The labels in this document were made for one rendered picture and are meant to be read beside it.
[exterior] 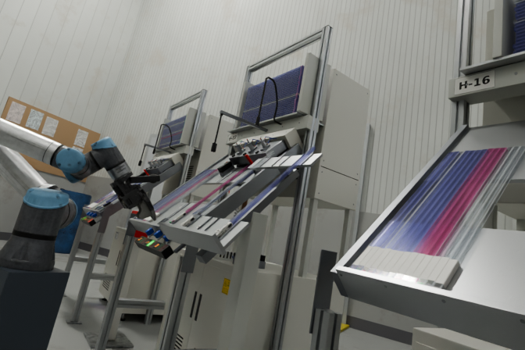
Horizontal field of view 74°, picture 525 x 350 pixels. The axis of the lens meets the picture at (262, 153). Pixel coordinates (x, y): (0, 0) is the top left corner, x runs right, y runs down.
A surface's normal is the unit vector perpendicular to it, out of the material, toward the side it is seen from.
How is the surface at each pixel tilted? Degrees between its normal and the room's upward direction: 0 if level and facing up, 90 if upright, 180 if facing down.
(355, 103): 90
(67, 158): 90
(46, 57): 90
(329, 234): 90
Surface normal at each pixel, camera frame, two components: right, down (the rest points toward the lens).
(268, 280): 0.59, -0.08
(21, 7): 0.88, 0.06
